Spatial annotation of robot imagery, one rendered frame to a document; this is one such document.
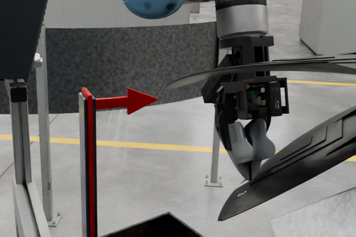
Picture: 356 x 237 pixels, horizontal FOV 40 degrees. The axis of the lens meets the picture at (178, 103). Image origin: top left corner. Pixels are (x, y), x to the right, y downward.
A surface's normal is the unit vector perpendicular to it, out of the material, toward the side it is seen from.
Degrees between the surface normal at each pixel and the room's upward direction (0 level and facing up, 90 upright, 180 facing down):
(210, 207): 0
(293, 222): 55
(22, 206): 0
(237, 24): 78
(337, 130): 45
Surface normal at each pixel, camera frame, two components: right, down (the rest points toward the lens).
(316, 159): -0.63, -0.74
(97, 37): 0.32, 0.30
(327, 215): -0.41, -0.35
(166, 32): 0.54, 0.28
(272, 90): 0.38, 0.00
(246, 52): -0.92, 0.09
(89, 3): -0.07, 0.30
